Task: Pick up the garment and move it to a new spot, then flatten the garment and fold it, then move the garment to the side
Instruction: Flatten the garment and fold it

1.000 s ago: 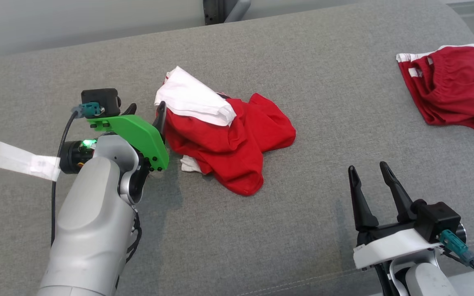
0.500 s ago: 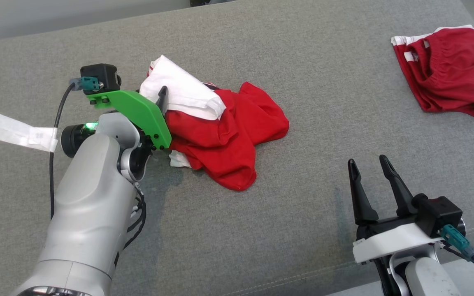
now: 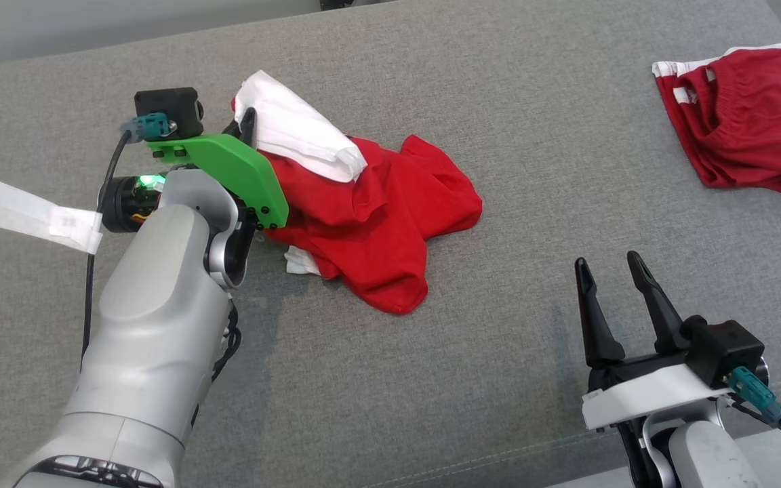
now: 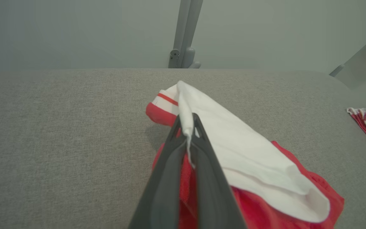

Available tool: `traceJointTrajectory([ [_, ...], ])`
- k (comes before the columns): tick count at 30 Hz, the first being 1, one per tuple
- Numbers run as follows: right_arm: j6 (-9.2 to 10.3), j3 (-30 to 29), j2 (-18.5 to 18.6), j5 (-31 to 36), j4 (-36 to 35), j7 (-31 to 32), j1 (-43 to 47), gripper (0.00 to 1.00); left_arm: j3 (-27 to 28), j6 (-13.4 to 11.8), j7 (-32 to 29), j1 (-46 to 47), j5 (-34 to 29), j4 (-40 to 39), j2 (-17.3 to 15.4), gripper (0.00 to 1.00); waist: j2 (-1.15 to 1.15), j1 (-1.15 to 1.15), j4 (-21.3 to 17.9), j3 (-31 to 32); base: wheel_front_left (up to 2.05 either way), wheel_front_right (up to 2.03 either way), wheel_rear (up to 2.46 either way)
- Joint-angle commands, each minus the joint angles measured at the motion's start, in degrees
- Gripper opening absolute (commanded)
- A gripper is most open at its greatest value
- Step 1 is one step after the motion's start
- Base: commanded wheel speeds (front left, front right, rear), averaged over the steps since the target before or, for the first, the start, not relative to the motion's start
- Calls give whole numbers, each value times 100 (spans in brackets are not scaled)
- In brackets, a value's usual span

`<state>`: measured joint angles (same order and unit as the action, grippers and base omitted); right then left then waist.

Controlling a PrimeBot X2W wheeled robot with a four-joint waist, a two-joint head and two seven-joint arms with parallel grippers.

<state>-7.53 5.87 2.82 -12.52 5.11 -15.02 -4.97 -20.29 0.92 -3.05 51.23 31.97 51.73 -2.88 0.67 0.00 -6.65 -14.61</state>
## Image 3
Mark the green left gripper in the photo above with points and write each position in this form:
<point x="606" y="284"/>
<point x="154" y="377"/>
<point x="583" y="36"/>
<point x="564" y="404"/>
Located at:
<point x="241" y="176"/>

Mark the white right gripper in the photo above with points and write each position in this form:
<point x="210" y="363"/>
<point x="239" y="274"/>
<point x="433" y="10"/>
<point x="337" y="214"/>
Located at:
<point x="648" y="400"/>

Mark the red Bulls jersey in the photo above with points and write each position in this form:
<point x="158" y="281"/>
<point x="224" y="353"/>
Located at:
<point x="390" y="217"/>

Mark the red white-striped shorts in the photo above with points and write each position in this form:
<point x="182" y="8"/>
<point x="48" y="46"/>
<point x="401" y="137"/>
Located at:
<point x="756" y="122"/>

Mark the white tape label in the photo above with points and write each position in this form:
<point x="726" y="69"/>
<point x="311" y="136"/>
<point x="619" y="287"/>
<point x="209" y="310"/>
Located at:
<point x="38" y="213"/>

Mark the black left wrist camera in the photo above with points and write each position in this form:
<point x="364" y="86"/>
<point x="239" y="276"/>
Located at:
<point x="170" y="105"/>

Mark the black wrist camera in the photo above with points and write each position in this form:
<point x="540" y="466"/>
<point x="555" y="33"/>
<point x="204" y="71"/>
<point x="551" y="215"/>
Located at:
<point x="726" y="349"/>
<point x="170" y="105"/>

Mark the teal left camera connector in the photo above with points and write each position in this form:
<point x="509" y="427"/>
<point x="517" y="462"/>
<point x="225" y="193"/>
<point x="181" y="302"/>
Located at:
<point x="150" y="127"/>

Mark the teal camera connector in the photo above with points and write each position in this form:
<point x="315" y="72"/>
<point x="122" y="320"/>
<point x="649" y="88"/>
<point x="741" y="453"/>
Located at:
<point x="150" y="127"/>
<point x="756" y="393"/>

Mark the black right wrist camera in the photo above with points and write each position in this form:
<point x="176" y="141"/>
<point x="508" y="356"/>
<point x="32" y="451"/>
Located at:
<point x="726" y="349"/>

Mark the teal right camera connector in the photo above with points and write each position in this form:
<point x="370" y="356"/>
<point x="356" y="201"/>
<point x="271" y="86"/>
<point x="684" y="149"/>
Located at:
<point x="756" y="393"/>

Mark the grey metal frame post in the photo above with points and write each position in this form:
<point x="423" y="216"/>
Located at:
<point x="339" y="3"/>

